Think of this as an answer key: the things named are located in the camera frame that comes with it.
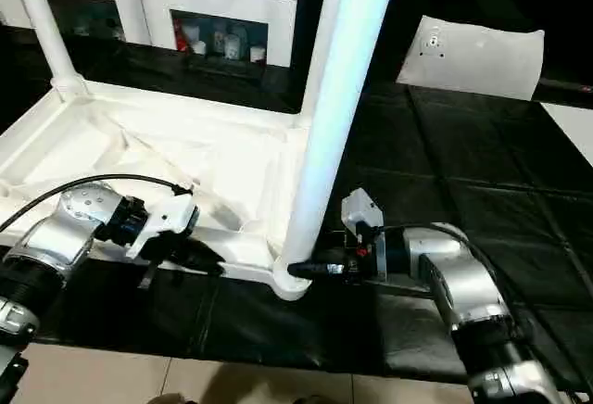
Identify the white plastic table top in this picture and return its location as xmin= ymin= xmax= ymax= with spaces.
xmin=0 ymin=80 xmax=314 ymax=301

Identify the flat white board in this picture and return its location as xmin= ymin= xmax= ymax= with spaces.
xmin=540 ymin=100 xmax=593 ymax=169

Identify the white cabinet with glass doors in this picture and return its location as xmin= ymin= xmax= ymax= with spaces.
xmin=0 ymin=0 xmax=302 ymax=69

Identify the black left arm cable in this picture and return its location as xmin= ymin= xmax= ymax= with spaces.
xmin=0 ymin=174 xmax=194 ymax=234

